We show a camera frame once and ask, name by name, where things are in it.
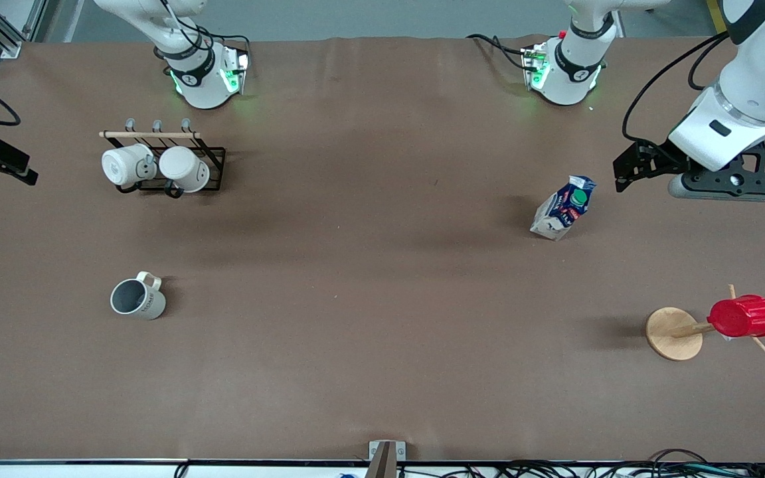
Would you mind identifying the blue white milk carton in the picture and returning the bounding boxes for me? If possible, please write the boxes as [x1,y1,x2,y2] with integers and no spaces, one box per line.
[530,175,597,241]

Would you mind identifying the grey mug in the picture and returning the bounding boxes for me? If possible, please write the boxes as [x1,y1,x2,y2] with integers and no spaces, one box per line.
[110,271,167,321]

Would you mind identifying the red ribbed cup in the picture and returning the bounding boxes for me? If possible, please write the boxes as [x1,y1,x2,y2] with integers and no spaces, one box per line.
[708,295,765,339]

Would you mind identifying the white mug with round base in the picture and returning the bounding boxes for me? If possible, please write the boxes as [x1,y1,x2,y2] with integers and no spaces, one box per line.
[102,144,157,188]

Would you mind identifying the wooden mug tree stand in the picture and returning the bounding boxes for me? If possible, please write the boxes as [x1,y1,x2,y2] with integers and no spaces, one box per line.
[645,284,765,362]

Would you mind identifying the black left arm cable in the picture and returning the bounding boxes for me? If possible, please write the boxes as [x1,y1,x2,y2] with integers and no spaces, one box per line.
[622,30,732,143]

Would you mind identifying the white mug with black handle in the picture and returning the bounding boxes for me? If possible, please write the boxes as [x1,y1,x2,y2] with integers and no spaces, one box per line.
[159,146,211,193]

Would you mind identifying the black wire mug rack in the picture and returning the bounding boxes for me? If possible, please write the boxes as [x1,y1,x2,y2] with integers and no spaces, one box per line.
[99,118,226,199]

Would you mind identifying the black base cable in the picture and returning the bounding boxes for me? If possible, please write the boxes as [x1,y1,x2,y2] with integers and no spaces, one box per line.
[466,33,531,72]

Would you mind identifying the black cable bundle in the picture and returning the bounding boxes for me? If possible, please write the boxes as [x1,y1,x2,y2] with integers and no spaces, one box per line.
[489,449,765,478]

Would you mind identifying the grey metal mount bracket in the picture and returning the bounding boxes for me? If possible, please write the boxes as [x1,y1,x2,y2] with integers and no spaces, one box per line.
[364,440,407,478]

